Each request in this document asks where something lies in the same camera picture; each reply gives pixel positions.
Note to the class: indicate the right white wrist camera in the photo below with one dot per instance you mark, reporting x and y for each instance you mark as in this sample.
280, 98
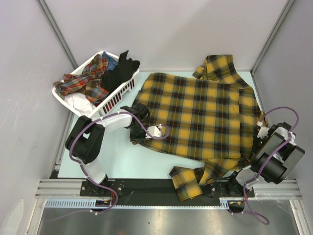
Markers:
262, 130

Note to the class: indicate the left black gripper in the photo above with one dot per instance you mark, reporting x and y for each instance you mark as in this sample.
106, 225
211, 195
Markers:
138, 139

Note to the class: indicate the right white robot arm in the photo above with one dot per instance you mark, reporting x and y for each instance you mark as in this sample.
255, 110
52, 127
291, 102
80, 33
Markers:
274, 155

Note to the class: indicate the white shirt in basket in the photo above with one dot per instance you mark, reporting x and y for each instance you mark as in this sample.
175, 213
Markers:
79, 102

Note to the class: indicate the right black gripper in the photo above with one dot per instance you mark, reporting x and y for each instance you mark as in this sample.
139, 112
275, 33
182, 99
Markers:
255, 148

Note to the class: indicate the blue shirt in basket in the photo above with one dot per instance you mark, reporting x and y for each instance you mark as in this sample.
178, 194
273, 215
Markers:
112, 63

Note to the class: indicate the left corner aluminium post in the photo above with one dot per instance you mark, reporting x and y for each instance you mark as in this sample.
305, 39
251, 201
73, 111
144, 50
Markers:
47, 13

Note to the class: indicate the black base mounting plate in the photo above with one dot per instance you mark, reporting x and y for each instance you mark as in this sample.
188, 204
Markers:
161, 192

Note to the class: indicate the right corner aluminium post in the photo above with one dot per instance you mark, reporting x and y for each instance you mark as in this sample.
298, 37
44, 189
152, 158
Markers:
277, 26

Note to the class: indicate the red plaid shirt in basket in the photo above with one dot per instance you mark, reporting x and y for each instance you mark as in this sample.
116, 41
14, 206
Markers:
87, 83

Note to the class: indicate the yellow plaid long sleeve shirt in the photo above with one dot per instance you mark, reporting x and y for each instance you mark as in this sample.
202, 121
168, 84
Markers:
211, 119

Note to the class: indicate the aluminium frame rail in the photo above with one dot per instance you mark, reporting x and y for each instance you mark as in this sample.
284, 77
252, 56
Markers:
70, 188

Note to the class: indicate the white slotted cable duct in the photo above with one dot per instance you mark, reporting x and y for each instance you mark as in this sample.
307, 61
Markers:
99, 204

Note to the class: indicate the corner aluminium post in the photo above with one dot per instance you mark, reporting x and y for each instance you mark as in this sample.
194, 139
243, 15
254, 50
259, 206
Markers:
277, 26
47, 13

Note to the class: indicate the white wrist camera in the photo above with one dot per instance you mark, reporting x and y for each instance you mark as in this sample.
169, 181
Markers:
154, 132
262, 130

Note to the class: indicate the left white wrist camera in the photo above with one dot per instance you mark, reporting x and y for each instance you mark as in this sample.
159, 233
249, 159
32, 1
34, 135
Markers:
154, 132

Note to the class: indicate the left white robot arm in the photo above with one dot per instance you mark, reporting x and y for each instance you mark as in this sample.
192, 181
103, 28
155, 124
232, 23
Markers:
86, 137

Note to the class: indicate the black shirt in basket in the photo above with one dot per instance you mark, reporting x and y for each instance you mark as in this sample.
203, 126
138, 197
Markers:
122, 72

